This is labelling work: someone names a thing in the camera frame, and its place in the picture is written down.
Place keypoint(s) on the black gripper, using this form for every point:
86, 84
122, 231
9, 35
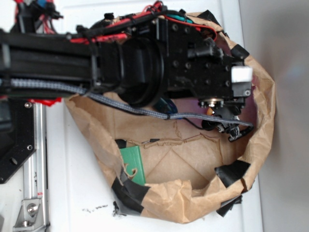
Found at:
200, 69

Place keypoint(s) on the yellow rubber duck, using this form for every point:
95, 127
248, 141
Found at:
210, 111

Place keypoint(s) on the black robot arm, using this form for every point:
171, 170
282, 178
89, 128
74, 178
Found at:
152, 66

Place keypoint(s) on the dark green oblong capsule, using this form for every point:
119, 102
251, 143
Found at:
166, 106

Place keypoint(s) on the brown paper bag bin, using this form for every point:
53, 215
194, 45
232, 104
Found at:
188, 173

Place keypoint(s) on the green flat card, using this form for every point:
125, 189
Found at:
133, 164

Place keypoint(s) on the aluminium extrusion rail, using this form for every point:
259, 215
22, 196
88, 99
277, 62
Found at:
35, 168

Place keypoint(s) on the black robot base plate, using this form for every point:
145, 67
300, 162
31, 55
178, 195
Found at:
17, 136

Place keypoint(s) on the metal corner bracket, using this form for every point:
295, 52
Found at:
30, 217

